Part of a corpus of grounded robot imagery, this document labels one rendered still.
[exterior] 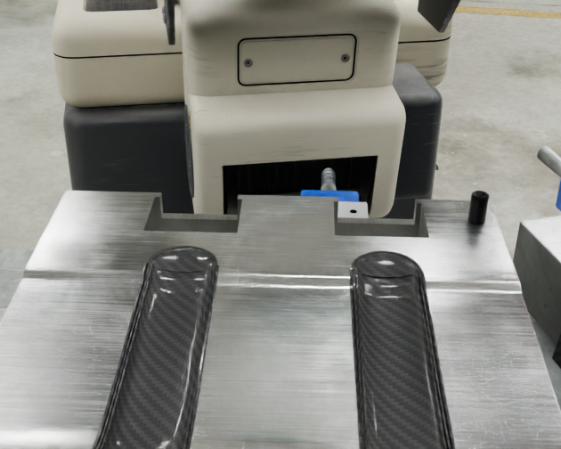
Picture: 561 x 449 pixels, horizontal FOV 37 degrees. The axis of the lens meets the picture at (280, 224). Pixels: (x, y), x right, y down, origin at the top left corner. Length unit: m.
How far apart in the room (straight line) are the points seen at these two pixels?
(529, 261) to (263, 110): 0.37
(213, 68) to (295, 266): 0.44
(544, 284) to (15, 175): 2.12
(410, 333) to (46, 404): 0.17
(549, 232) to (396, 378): 0.21
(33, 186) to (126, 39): 1.40
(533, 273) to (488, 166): 2.02
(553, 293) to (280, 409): 0.24
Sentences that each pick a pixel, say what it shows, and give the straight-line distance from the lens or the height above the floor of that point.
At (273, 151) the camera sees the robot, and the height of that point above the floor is 0.76.
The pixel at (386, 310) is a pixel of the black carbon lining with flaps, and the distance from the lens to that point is 0.43.
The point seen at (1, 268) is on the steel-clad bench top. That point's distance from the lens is 0.63.
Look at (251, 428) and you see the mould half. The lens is 0.36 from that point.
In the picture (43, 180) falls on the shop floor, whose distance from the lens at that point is 2.50.
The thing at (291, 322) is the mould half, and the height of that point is 0.89.
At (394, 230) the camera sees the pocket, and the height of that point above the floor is 0.87.
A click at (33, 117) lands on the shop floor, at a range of 2.92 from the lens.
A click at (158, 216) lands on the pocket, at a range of 0.52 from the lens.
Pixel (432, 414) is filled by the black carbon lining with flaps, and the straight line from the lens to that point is 0.38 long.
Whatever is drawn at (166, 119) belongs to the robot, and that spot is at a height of 0.67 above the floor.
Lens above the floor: 1.14
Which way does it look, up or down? 31 degrees down
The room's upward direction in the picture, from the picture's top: 1 degrees clockwise
